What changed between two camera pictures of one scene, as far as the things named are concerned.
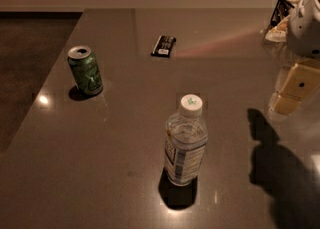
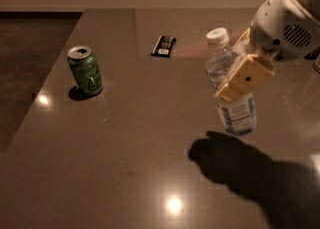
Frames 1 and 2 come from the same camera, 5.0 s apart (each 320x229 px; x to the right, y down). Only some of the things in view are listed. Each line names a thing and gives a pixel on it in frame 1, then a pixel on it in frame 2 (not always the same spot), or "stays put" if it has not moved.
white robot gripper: [304, 34] to [279, 25]
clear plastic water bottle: [185, 141] to [239, 114]
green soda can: [86, 70] stays put
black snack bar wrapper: [163, 46] stays put
